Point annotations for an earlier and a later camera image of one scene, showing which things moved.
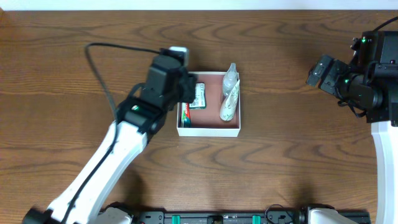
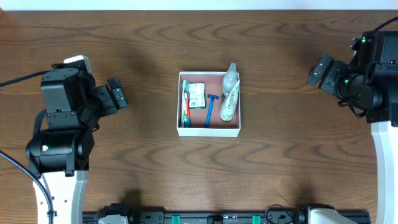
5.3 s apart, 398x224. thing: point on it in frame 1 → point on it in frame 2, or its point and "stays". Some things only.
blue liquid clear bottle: [230, 79] stays
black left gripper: [189, 88] → [106, 98]
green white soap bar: [199, 100] stays
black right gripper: [321, 73] stays
